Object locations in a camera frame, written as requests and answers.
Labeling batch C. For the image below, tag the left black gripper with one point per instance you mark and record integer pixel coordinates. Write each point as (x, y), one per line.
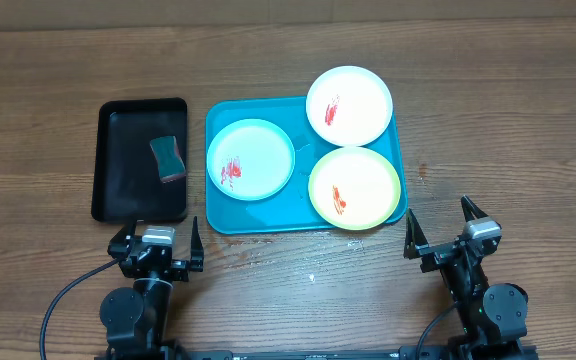
(178, 271)

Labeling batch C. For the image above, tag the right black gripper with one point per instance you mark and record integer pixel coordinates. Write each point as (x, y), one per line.
(441, 254)

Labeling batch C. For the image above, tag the green and red sponge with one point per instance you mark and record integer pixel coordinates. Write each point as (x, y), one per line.
(169, 161)

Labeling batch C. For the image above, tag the yellow green-rimmed round plate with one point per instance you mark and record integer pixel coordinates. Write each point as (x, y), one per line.
(354, 188)

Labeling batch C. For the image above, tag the light blue round plate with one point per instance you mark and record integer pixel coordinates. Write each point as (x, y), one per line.
(250, 159)

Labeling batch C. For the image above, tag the white round plate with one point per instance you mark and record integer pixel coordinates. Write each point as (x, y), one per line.
(349, 106)

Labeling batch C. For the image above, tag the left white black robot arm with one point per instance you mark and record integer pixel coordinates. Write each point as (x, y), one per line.
(135, 317)

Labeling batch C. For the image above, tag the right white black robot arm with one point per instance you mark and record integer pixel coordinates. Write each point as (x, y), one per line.
(493, 317)

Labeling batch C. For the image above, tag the black rectangular tray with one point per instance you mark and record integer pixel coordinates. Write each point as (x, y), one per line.
(126, 185)

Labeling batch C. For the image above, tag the teal plastic serving tray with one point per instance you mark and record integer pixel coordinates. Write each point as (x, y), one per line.
(290, 209)

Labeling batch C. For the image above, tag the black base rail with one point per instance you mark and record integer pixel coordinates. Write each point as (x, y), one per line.
(403, 353)

